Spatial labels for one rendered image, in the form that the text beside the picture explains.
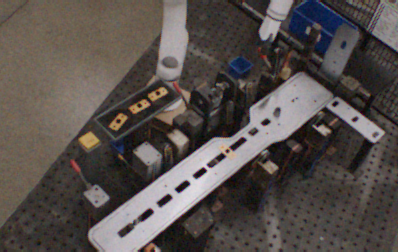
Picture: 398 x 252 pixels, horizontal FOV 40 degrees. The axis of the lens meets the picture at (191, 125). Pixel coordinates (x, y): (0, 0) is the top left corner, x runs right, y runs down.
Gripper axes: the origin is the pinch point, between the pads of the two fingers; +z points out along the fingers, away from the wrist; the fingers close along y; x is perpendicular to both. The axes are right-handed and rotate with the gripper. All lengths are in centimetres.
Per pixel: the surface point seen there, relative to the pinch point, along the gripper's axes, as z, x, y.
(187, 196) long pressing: 52, -18, 46
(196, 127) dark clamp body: 36.8, -18.1, 17.4
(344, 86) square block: 13, 51, -14
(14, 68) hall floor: 121, -120, -132
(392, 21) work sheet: -21, 65, -29
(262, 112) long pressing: 30.7, 13.2, 0.0
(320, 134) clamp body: 26.5, 38.1, 13.2
